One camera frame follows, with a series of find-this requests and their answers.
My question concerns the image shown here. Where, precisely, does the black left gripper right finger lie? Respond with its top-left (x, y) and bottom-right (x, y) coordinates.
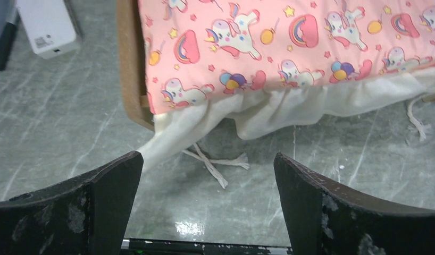
top-left (273, 153), bottom-right (435, 254)

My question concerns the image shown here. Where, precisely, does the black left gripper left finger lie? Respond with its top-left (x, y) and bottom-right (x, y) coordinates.
top-left (0, 151), bottom-right (144, 254)

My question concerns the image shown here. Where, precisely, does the pink unicorn print mattress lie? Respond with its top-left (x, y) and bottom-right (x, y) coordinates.
top-left (138, 1), bottom-right (435, 171)

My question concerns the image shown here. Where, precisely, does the wooden pet bed frame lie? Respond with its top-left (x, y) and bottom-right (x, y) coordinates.
top-left (116, 1), bottom-right (154, 131)

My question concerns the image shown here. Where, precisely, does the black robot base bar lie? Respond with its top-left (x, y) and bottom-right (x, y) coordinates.
top-left (120, 239), bottom-right (293, 255)

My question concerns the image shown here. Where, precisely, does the black marker pen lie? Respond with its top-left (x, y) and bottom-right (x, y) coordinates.
top-left (0, 3), bottom-right (19, 71)

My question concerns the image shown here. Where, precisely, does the white small box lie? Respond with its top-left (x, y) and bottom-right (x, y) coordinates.
top-left (15, 0), bottom-right (82, 59)

